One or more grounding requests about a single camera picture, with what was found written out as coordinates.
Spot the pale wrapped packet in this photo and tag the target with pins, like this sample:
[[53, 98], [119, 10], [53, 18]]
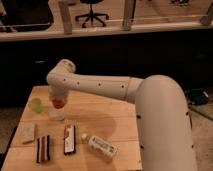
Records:
[[27, 132]]

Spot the black office chair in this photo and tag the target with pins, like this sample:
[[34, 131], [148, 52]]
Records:
[[91, 15]]

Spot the dark blue bag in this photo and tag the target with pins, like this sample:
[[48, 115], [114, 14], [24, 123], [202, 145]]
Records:
[[198, 96]]

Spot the green plastic cup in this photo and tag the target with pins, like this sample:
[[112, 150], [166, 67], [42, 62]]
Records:
[[36, 105]]

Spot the wooden post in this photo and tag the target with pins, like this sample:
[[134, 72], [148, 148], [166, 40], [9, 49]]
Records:
[[128, 16], [65, 16]]

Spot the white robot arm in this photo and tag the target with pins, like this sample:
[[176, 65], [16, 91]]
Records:
[[163, 122]]

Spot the wooden post left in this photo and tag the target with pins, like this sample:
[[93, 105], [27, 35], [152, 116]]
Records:
[[65, 16]]

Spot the white paper cup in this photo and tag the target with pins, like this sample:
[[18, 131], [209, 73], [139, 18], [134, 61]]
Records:
[[56, 114]]

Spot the red white snack bar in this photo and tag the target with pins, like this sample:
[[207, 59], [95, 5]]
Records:
[[69, 140]]

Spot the red apple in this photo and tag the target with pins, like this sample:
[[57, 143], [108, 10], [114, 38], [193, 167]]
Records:
[[57, 103]]

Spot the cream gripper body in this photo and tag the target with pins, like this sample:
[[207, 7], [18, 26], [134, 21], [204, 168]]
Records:
[[58, 93]]

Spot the wooden post middle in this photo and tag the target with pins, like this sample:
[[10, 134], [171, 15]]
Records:
[[128, 16]]

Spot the white plastic bottle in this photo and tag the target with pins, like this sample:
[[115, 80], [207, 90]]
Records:
[[100, 145]]

